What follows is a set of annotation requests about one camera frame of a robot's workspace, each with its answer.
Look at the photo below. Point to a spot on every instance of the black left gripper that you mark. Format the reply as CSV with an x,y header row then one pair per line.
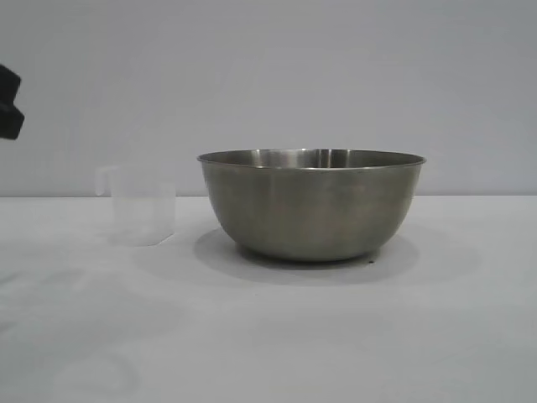
x,y
9,117

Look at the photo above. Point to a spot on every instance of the translucent plastic measuring cup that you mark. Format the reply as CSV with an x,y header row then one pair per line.
x,y
142,210

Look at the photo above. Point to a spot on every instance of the stainless steel mixing bowl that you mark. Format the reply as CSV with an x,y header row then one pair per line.
x,y
310,210

